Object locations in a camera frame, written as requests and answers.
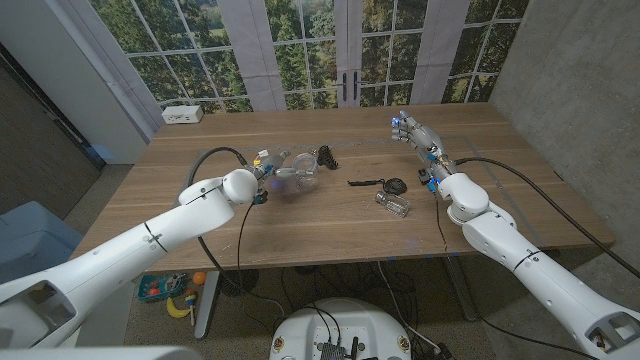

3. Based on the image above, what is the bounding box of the white table leg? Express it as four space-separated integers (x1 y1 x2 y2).
193 271 222 340

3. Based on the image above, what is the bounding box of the teal toy tray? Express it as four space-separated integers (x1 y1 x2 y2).
137 273 187 303

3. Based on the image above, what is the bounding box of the grey table leg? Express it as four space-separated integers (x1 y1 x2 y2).
444 257 479 322

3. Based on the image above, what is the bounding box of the black round fan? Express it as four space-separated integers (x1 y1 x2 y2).
219 269 260 299

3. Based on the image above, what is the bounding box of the colourful toy maraca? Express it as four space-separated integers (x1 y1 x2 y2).
184 291 199 327

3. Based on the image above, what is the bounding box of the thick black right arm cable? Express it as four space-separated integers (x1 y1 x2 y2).
454 156 640 279

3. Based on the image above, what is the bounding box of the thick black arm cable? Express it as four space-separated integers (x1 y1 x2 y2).
454 156 640 279
187 146 286 321

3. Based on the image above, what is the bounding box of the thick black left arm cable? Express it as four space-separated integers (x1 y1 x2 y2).
187 146 286 321

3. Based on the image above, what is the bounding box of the white robot torso base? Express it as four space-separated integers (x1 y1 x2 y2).
269 297 414 360

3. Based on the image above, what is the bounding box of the white robot head rim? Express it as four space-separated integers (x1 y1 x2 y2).
0 344 204 360

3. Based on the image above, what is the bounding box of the yellow toy banana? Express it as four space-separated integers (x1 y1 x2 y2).
166 295 192 320

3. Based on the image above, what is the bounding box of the clear hinged glass jar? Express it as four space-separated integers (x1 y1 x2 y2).
269 152 321 197

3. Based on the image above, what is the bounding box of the blue plastic storage bin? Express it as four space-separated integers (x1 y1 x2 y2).
0 200 85 287

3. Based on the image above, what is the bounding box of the printed window backdrop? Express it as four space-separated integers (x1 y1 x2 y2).
44 0 531 144

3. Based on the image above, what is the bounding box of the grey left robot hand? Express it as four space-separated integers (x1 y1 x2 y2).
248 149 317 194

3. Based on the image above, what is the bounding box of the white power outlet box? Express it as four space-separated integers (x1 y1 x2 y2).
161 104 205 125

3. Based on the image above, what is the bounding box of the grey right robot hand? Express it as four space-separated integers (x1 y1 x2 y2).
391 110 457 194

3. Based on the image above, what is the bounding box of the small clear glass bottle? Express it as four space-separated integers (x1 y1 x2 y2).
375 190 411 218

